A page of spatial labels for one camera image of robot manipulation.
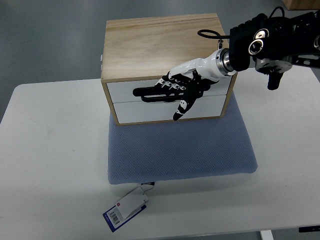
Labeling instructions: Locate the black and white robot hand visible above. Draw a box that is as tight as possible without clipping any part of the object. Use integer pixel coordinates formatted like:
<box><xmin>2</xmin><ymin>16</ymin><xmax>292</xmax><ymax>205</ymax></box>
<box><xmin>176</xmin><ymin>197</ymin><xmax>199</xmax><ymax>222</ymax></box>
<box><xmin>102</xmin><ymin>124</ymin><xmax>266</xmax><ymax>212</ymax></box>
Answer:
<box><xmin>149</xmin><ymin>48</ymin><xmax>227</xmax><ymax>122</ymax></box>

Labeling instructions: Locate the black drawer handle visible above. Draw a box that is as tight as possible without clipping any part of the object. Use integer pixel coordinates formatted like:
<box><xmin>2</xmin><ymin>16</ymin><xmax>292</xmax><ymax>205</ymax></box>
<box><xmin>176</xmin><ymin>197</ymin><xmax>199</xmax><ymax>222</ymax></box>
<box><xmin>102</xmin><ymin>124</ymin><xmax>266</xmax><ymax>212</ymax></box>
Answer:
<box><xmin>132</xmin><ymin>82</ymin><xmax>211</xmax><ymax>103</ymax></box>

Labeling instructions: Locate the white drawer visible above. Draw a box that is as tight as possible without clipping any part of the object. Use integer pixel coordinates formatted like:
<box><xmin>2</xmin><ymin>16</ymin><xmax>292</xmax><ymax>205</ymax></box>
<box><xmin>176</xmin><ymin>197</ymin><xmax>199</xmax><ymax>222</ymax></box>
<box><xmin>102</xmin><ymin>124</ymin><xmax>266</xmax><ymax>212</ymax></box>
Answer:
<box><xmin>107</xmin><ymin>76</ymin><xmax>232</xmax><ymax>103</ymax></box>

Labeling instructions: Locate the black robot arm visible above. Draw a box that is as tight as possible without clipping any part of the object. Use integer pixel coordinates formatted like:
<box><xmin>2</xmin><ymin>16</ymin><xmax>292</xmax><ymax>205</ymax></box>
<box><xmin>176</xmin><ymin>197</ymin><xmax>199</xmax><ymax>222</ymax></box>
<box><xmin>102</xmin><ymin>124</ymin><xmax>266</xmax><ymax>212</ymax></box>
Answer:
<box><xmin>197</xmin><ymin>10</ymin><xmax>320</xmax><ymax>90</ymax></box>

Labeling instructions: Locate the wooden drawer cabinet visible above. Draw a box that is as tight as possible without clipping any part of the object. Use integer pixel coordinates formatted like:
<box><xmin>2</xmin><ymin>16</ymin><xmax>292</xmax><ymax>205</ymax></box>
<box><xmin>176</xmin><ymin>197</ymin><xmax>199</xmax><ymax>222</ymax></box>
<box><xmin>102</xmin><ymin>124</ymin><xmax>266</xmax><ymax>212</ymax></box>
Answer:
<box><xmin>101</xmin><ymin>13</ymin><xmax>224</xmax><ymax>126</ymax></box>

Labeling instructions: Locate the blue-grey mesh cushion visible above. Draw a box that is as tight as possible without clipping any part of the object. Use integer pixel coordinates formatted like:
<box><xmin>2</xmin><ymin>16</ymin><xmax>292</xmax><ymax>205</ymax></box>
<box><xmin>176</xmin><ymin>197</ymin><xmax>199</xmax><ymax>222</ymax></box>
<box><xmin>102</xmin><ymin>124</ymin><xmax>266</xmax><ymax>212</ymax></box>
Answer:
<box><xmin>107</xmin><ymin>96</ymin><xmax>258</xmax><ymax>185</ymax></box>

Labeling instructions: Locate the white and blue price tag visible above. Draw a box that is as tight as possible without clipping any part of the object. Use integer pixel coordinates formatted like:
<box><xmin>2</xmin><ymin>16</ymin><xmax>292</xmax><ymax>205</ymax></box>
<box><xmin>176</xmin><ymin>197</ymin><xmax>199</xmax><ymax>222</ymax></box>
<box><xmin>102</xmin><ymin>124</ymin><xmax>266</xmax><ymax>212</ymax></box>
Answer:
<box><xmin>102</xmin><ymin>182</ymin><xmax>155</xmax><ymax>233</ymax></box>

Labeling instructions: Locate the cardboard box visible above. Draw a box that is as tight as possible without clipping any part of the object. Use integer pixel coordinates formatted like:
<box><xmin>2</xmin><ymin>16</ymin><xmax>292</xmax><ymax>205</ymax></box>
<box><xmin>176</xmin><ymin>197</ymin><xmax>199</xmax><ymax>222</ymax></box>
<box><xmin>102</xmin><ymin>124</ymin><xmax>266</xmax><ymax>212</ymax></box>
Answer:
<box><xmin>282</xmin><ymin>0</ymin><xmax>320</xmax><ymax>11</ymax></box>

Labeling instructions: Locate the white table leg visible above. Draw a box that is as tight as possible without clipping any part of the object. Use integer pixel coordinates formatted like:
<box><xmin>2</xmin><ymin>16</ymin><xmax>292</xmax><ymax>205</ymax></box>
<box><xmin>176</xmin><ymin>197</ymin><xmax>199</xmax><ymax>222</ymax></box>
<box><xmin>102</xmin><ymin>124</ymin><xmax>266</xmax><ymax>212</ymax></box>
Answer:
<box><xmin>259</xmin><ymin>230</ymin><xmax>274</xmax><ymax>240</ymax></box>

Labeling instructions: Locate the black table bracket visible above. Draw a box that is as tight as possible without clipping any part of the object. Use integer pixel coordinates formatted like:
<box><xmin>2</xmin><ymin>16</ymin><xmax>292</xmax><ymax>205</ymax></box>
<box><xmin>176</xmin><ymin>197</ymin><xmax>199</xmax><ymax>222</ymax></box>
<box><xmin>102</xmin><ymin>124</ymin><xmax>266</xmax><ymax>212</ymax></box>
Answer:
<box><xmin>298</xmin><ymin>225</ymin><xmax>320</xmax><ymax>233</ymax></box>

